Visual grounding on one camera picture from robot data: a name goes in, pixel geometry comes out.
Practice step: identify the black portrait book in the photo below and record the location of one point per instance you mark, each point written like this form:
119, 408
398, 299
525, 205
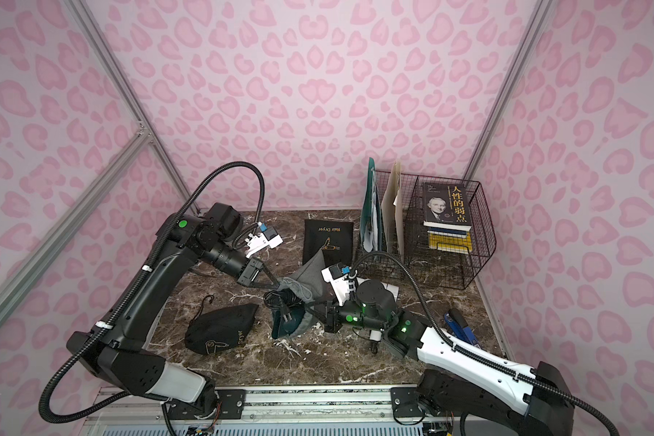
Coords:
446, 206

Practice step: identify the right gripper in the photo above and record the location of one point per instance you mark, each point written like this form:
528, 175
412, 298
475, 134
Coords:
330, 317

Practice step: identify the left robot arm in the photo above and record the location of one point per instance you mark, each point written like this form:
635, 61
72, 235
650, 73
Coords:
120, 358

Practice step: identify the black pouch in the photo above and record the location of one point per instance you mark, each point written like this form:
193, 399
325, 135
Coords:
219, 330
334, 239

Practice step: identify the white hair dryer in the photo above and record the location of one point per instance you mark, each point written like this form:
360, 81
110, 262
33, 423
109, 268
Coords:
380, 305

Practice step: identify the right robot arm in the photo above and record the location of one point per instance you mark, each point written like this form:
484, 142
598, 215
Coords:
460, 378

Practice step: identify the blue stapler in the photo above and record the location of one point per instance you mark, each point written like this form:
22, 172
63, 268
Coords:
459, 326

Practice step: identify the grey hair dryer pouch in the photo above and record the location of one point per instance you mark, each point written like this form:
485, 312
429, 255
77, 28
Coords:
308, 285

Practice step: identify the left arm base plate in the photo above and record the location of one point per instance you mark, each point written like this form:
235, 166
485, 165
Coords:
223, 404

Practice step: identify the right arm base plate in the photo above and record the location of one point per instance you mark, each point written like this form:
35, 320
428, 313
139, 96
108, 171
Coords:
408, 404

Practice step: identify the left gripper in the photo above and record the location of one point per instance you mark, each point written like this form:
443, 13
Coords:
252, 272

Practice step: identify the black wire basket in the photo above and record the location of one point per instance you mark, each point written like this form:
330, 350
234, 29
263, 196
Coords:
430, 267

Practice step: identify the yellow striped book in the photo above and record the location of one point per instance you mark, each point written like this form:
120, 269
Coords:
450, 241

